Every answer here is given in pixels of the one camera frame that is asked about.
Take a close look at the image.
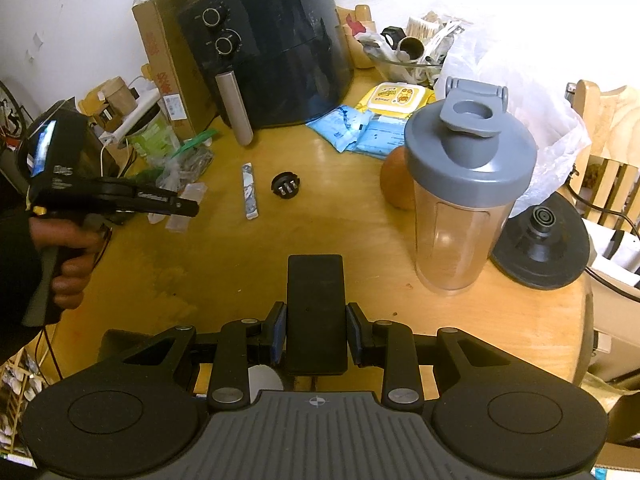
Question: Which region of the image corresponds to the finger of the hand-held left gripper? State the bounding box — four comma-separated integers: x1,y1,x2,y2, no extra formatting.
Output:
165,192,201,219

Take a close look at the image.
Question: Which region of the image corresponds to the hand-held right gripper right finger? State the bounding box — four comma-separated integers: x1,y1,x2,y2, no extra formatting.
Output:
346,302,532,411

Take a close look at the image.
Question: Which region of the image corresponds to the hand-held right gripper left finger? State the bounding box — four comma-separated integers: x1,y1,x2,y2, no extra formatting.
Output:
107,302,290,411

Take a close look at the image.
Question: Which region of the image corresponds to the clear plastic piece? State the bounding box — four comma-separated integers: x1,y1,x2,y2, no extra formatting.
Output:
150,182,208,233

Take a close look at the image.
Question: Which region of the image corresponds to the black rectangular box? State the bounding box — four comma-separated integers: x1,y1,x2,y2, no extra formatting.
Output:
285,254,349,376

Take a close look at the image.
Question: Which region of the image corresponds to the person's left hand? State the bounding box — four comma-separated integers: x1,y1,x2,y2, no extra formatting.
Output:
29,217,112,309

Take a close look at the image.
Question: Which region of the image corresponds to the clear bag of dark items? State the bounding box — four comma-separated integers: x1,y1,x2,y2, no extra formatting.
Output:
155,147,214,187

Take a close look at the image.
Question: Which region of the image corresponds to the steel kettle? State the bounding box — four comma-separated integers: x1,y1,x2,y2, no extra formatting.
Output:
50,100,122,181

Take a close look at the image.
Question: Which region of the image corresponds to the white round object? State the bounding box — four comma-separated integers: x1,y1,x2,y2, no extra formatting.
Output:
247,365,286,397

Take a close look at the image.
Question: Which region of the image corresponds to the marble pattern stick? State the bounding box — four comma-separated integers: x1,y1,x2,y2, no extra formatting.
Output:
241,161,260,220

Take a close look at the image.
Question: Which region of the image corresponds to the green label packet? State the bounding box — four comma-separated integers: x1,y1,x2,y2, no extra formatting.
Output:
127,119,182,162

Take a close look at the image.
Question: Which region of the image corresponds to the bicycle wheel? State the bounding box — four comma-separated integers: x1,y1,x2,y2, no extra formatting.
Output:
0,79,24,137

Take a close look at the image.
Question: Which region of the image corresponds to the white power strip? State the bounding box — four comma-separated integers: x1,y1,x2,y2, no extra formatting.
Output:
100,91,162,145

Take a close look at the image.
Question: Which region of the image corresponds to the brown paper jar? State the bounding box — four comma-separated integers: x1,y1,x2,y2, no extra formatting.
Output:
102,77,139,117

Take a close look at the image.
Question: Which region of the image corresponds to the small black plug adapter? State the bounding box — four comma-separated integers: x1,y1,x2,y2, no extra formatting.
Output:
271,172,302,201

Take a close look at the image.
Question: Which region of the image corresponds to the brown cardboard box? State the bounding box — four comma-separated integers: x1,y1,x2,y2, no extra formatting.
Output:
131,0,217,142

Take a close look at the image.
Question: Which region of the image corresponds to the clear shaker bottle grey lid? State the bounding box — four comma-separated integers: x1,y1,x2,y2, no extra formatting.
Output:
404,76,538,296

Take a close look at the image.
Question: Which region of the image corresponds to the orange fruit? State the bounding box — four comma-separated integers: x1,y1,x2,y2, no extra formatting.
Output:
380,147,419,211

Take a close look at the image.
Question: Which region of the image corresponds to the blue packet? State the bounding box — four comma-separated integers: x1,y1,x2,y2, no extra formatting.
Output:
352,115,408,159
306,105,373,154

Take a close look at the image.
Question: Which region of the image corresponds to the black air fryer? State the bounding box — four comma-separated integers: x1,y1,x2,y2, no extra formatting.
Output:
178,0,356,146

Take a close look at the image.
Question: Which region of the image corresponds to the black kettle base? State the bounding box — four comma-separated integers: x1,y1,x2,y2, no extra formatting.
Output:
489,195,592,290

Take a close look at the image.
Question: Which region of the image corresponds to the yellow wet wipes pack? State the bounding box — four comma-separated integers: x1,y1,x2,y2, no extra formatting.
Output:
356,82,435,119

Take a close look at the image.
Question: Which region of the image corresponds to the wooden holder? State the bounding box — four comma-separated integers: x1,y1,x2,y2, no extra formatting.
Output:
336,4,377,69

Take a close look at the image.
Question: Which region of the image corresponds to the wooden rack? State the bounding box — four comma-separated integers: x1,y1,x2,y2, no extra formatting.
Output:
0,347,49,461

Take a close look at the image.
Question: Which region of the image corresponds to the glass bowl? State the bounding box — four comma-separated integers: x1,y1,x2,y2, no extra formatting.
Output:
367,35,449,84

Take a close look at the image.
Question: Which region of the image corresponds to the brown tube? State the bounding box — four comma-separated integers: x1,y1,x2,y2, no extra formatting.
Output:
396,36,432,64

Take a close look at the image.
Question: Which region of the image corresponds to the white plastic bag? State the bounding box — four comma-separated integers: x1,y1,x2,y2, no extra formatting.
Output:
440,25,592,222

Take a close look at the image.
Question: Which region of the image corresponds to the cotton swab box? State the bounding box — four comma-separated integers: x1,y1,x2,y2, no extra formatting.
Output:
406,12,447,41

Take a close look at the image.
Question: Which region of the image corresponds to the wooden chair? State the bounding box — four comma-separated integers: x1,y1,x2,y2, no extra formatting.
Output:
565,79,640,237

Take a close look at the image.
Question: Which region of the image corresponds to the black power cable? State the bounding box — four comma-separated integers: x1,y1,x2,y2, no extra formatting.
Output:
584,265,640,306

